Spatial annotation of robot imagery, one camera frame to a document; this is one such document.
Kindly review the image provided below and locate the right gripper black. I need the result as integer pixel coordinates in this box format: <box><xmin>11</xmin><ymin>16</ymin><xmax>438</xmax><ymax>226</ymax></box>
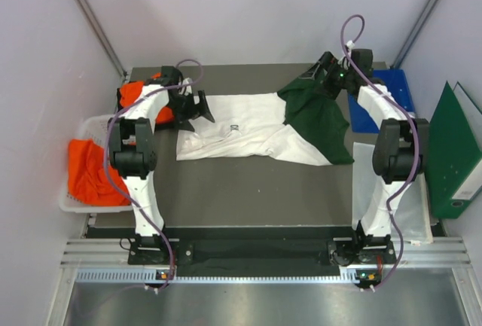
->
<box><xmin>300</xmin><ymin>53</ymin><xmax>354</xmax><ymax>100</ymax></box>

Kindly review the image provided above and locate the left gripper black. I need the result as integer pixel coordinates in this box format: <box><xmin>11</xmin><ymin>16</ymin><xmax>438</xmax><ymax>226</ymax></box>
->
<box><xmin>165</xmin><ymin>89</ymin><xmax>212</xmax><ymax>132</ymax></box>

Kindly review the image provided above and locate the white green raglan t-shirt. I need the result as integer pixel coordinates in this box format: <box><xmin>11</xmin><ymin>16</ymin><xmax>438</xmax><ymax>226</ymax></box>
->
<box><xmin>176</xmin><ymin>78</ymin><xmax>353</xmax><ymax>166</ymax></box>

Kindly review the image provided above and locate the orange t-shirt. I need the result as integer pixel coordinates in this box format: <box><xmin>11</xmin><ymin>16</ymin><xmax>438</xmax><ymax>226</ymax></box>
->
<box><xmin>117</xmin><ymin>72</ymin><xmax>175</xmax><ymax>126</ymax></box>
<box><xmin>68</xmin><ymin>139</ymin><xmax>130</xmax><ymax>207</ymax></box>

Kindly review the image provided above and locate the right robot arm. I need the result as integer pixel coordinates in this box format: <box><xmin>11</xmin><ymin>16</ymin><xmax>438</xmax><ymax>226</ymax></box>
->
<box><xmin>307</xmin><ymin>49</ymin><xmax>429</xmax><ymax>266</ymax></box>

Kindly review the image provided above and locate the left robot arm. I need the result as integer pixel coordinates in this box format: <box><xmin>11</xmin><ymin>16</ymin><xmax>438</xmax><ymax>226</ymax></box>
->
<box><xmin>103</xmin><ymin>66</ymin><xmax>215</xmax><ymax>267</ymax></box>

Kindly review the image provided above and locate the blue plastic folder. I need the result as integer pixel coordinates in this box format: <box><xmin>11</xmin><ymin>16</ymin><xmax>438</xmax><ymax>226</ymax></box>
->
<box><xmin>347</xmin><ymin>69</ymin><xmax>416</xmax><ymax>133</ymax></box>

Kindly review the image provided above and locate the white plastic basket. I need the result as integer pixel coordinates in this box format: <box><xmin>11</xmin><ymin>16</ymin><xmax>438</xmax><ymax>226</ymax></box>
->
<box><xmin>58</xmin><ymin>114</ymin><xmax>132</xmax><ymax>214</ymax></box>

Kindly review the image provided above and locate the crumpled orange t-shirt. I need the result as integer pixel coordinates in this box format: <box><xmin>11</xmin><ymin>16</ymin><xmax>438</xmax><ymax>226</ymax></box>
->
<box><xmin>68</xmin><ymin>139</ymin><xmax>130</xmax><ymax>207</ymax></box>

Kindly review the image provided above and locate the green lever arch binder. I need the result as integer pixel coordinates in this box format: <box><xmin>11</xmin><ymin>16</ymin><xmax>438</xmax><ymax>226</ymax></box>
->
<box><xmin>426</xmin><ymin>83</ymin><xmax>481</xmax><ymax>219</ymax></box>

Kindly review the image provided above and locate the translucent plastic sleeve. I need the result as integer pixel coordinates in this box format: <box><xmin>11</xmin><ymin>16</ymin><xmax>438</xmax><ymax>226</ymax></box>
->
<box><xmin>352</xmin><ymin>142</ymin><xmax>433</xmax><ymax>244</ymax></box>

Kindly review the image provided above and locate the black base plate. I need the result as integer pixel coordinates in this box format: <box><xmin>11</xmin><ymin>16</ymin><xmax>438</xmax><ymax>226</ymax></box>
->
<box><xmin>128</xmin><ymin>238</ymin><xmax>395</xmax><ymax>276</ymax></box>

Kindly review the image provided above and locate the perforated cable duct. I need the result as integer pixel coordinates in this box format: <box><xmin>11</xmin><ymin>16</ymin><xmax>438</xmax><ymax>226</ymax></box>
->
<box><xmin>75</xmin><ymin>268</ymin><xmax>376</xmax><ymax>285</ymax></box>

